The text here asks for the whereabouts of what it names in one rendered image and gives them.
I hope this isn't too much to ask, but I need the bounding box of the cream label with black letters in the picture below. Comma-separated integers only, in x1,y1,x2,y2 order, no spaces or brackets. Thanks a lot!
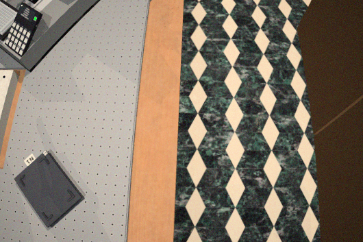
24,154,35,166

